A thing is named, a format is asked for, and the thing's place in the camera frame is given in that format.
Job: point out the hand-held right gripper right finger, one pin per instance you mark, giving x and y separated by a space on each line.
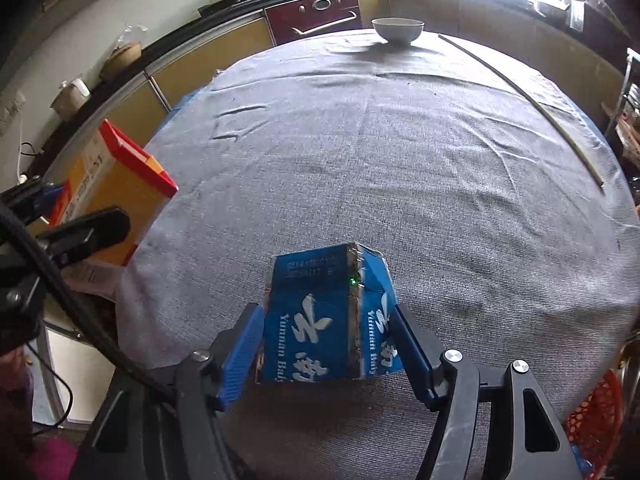
411 355

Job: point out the maroon oven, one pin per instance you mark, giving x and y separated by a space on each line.
315 15

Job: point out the thin wooden stick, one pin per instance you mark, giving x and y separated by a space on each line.
530 95

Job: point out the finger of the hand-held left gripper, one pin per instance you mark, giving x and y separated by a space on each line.
90 232
25 200

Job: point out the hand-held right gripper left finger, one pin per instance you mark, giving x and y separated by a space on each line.
243 360

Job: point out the metal storage rack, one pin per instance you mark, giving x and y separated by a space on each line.
627 110

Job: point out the blue underlay cloth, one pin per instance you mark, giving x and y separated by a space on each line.
187 100

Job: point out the grey tablecloth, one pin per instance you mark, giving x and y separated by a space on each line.
400 160

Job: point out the brown clay pot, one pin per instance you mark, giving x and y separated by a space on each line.
122 60

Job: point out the blue carton box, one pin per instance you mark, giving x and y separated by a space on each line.
310 320

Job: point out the orange and white carton box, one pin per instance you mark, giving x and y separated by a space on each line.
125 195

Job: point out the red plastic basket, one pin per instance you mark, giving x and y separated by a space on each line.
600 420

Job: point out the paper container with lid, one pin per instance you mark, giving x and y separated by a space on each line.
70 100

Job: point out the white ceramic bowl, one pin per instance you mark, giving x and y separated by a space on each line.
397 30

